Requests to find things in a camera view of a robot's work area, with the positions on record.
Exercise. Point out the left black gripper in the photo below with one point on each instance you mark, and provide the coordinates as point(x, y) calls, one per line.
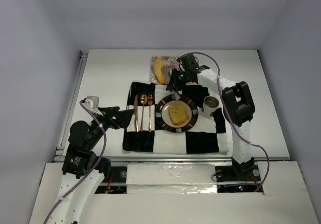
point(110, 116)

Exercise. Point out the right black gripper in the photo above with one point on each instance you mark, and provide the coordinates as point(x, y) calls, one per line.
point(177, 81)

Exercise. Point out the metal tongs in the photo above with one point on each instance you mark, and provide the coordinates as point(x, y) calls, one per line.
point(166, 72)

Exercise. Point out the yellow bread slice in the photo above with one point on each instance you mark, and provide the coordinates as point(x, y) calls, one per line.
point(159, 64)

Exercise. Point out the brown bread slice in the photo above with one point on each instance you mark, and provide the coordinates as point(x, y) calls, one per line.
point(178, 113)

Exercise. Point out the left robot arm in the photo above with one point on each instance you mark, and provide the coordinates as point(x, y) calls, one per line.
point(83, 170)

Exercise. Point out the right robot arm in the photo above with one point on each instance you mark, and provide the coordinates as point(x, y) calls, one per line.
point(237, 105)

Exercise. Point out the floral rectangular tray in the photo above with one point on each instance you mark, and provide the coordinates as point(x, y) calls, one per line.
point(171, 62)

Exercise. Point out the copper knife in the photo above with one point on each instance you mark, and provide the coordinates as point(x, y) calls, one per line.
point(136, 113)

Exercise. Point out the copper spoon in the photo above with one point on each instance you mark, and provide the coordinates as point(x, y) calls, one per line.
point(143, 101)

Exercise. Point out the metal cup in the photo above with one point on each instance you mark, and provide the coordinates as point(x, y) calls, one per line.
point(210, 105)

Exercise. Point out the copper fork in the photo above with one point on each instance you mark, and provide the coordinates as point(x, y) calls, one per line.
point(149, 101)

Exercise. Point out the dark rimmed ceramic plate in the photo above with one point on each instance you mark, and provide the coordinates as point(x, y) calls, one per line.
point(162, 116)

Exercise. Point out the black white checkered cloth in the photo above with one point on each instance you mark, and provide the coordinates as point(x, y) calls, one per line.
point(208, 136)

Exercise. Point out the white foam block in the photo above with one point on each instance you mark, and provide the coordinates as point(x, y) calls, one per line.
point(170, 179)

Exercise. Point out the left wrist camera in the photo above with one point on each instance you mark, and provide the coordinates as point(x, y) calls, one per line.
point(92, 104)

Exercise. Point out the aluminium rail left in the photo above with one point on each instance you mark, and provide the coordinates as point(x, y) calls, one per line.
point(59, 151)

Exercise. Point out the aluminium rail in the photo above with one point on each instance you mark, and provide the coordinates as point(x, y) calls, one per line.
point(59, 151)
point(175, 159)

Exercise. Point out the aluminium rail front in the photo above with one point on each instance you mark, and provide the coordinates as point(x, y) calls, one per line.
point(175, 159)

